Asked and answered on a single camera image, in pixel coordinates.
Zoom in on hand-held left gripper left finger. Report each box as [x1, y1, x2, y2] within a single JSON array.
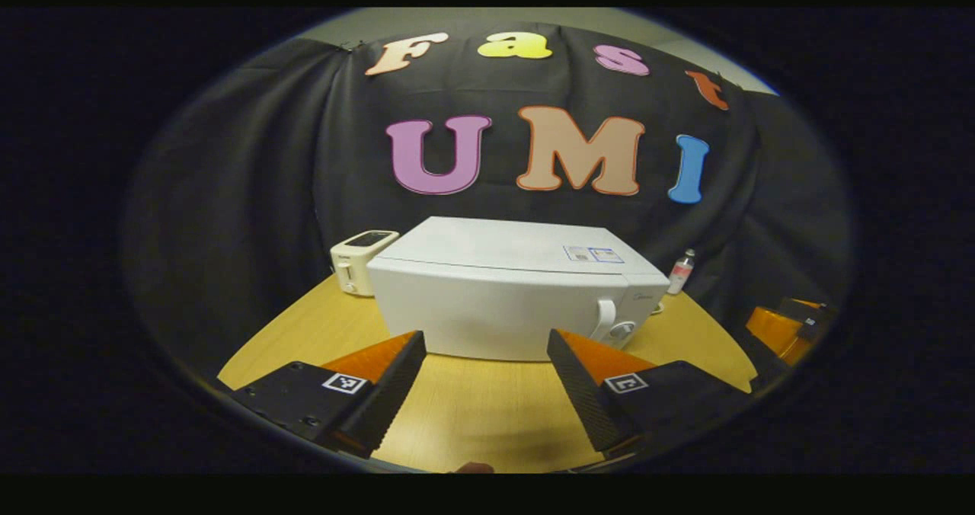
[[229, 331, 427, 459]]

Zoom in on white toaster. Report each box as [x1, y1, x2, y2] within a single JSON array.
[[330, 230, 400, 296]]

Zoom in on small pink label bottle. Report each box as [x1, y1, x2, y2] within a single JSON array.
[[667, 249, 696, 296]]

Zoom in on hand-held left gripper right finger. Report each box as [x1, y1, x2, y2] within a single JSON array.
[[547, 328, 755, 455]]

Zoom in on white microwave oven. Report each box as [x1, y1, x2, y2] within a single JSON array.
[[367, 216, 671, 362]]

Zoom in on black backdrop cloth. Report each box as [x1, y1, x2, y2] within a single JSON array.
[[126, 20, 850, 379]]

